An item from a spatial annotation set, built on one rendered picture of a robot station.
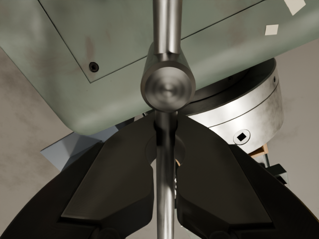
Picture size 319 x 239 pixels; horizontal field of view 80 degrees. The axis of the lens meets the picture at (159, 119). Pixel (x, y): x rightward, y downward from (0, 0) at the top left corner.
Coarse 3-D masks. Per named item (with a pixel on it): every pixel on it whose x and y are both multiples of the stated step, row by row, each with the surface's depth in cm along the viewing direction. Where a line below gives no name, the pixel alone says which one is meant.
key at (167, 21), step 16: (160, 0) 7; (176, 0) 7; (160, 16) 8; (176, 16) 8; (160, 32) 8; (176, 32) 8; (160, 48) 8; (176, 48) 8; (160, 112) 10; (176, 112) 10; (160, 128) 10; (176, 128) 11; (160, 144) 11; (160, 160) 11; (160, 176) 12; (160, 192) 12; (160, 208) 12; (160, 224) 13
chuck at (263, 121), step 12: (276, 96) 37; (264, 108) 35; (276, 108) 37; (228, 120) 34; (240, 120) 34; (252, 120) 35; (264, 120) 36; (276, 120) 38; (216, 132) 35; (228, 132) 35; (252, 132) 36; (264, 132) 37; (276, 132) 39; (252, 144) 37
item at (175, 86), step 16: (160, 64) 7; (176, 64) 7; (144, 80) 7; (160, 80) 7; (176, 80) 7; (192, 80) 7; (144, 96) 8; (160, 96) 8; (176, 96) 8; (192, 96) 8
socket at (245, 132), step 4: (236, 132) 35; (240, 132) 35; (244, 132) 35; (248, 132) 36; (236, 136) 36; (240, 136) 37; (244, 136) 36; (248, 136) 36; (236, 140) 36; (240, 140) 36; (244, 140) 36; (240, 144) 36
